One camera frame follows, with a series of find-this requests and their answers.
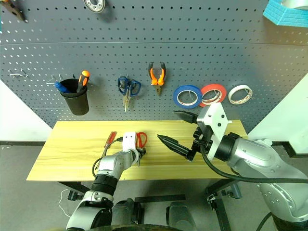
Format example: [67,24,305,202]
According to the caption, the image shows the red tape roll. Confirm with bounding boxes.
[199,83,228,108]

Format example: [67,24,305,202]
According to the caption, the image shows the orange black handled screwdriver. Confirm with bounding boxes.
[76,70,91,93]

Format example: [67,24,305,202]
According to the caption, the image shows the dark grey metal pegboard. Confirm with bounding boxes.
[0,0,308,133]

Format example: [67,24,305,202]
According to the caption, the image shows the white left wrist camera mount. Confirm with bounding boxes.
[121,131,138,153]

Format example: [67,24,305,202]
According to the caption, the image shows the red handled screwdriver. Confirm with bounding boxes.
[102,131,118,157]

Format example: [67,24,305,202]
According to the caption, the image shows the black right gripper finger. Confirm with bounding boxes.
[173,110,200,125]
[156,134,193,161]

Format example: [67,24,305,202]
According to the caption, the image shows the blue handled screwdriver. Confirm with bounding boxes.
[54,81,72,94]

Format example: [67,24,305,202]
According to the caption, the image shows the black metal table frame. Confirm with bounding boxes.
[57,179,242,231]

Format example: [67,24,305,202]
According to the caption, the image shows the light blue foam block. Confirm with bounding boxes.
[262,0,308,28]

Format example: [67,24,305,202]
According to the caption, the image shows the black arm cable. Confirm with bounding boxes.
[200,143,308,185]
[92,136,124,178]

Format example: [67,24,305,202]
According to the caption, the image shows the orange black needle-nose pliers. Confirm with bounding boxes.
[148,61,167,96]

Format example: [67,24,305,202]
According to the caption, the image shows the blue tape roll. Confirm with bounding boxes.
[173,84,203,108]

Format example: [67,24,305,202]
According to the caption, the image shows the black plastic cup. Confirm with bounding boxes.
[59,78,90,116]

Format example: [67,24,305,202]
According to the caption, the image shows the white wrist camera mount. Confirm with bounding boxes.
[121,131,138,153]
[196,103,233,161]

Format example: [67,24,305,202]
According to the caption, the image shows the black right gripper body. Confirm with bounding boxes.
[186,125,215,162]

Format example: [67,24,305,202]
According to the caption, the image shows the silver wire peg hook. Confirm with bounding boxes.
[9,69,28,78]
[46,74,64,86]

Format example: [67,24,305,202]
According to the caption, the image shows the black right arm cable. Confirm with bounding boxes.
[200,143,308,185]

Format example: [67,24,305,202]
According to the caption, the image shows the dark rounded shape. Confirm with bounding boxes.
[111,198,145,227]
[166,201,197,231]

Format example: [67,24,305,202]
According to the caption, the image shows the thin white floor cable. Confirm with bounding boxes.
[58,188,71,218]

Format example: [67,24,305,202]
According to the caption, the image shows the red handled scissors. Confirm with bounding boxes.
[134,131,148,167]

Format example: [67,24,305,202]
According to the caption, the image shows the round silver metal disc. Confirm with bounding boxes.
[83,0,107,14]

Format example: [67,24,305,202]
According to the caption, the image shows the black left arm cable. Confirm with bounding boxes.
[92,136,124,178]

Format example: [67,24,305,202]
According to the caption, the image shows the blue handled scissors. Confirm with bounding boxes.
[117,75,142,113]

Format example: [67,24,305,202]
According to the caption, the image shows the white tape roll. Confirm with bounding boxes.
[227,84,254,105]

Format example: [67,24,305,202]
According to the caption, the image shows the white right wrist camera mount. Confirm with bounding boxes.
[196,103,233,161]

